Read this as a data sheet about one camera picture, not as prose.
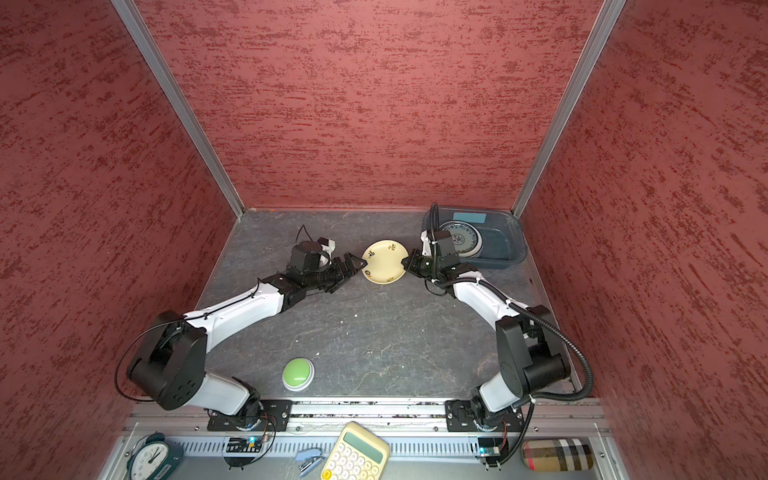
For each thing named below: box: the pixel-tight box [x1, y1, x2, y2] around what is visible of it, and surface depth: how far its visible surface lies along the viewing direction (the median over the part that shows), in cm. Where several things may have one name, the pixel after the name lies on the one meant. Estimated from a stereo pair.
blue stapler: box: [295, 449, 323, 478], surface depth 69 cm
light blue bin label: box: [453, 212, 487, 223], surface depth 116 cm
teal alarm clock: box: [126, 431, 184, 480], surface depth 67 cm
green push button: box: [282, 358, 315, 392], surface depth 81 cm
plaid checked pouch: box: [521, 437, 594, 472], surface depth 68 cm
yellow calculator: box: [321, 421, 391, 480], surface depth 68 cm
